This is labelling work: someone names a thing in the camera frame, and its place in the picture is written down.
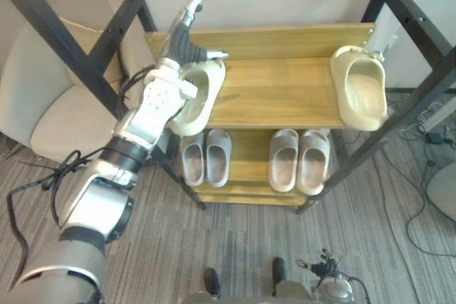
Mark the grey rounded stool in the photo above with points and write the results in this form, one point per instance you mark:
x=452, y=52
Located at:
x=443, y=193

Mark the narrow wooden shelf board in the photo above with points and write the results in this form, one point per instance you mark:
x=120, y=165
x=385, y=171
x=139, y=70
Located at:
x=249, y=165

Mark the black metal rack frame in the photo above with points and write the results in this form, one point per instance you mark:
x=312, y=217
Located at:
x=60, y=37

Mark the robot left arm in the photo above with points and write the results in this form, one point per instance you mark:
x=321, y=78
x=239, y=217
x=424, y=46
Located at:
x=142, y=119

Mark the beige slipper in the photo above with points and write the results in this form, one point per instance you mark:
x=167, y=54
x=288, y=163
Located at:
x=311, y=179
x=283, y=176

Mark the wide wooden shelf board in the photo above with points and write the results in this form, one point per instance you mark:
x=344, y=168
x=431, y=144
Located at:
x=278, y=97

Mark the large grey slipper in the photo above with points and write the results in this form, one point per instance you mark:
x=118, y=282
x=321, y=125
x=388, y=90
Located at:
x=218, y=172

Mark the black power adapter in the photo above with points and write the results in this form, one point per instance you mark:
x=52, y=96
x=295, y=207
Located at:
x=433, y=137

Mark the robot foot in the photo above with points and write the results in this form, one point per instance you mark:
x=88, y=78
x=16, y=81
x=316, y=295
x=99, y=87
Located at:
x=278, y=270
x=212, y=282

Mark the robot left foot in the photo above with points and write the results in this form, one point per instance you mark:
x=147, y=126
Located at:
x=212, y=282

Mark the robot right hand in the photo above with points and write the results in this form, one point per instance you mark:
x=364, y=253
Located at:
x=322, y=266

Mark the beige armchair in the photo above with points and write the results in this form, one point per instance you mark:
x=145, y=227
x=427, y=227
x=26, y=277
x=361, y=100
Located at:
x=71, y=122

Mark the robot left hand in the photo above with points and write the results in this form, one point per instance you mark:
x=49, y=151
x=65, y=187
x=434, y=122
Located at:
x=181, y=46

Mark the cream slipper with charms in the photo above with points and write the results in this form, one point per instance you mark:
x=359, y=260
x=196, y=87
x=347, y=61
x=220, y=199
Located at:
x=363, y=104
x=199, y=111

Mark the small grey slipper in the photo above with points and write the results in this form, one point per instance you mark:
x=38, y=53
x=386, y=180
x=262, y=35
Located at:
x=194, y=172

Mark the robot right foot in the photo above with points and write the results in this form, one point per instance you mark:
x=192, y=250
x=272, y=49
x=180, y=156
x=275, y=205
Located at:
x=278, y=270

